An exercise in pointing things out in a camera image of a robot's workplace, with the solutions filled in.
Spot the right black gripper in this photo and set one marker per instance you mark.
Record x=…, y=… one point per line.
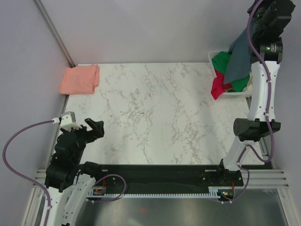
x=264, y=1

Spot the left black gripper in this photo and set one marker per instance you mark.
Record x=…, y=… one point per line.
x=97, y=126

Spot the blue-grey t-shirt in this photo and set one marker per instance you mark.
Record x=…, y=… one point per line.
x=239, y=65

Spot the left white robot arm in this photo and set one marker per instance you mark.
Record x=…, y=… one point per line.
x=67, y=181

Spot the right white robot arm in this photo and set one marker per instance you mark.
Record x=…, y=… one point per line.
x=265, y=59

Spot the folded salmon pink t-shirt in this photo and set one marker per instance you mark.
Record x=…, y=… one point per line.
x=80, y=80

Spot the green t-shirt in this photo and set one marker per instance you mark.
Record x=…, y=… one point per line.
x=221, y=61

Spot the white plastic laundry basket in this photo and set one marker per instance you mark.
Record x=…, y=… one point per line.
x=247, y=92

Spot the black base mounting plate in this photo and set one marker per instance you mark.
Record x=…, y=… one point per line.
x=161, y=179

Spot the magenta red t-shirt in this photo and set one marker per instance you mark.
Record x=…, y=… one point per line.
x=218, y=85

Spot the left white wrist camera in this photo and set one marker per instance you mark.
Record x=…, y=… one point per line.
x=68, y=121

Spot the white slotted cable duct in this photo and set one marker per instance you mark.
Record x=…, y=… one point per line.
x=97, y=194

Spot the left aluminium frame post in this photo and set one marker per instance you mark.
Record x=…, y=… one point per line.
x=49, y=23

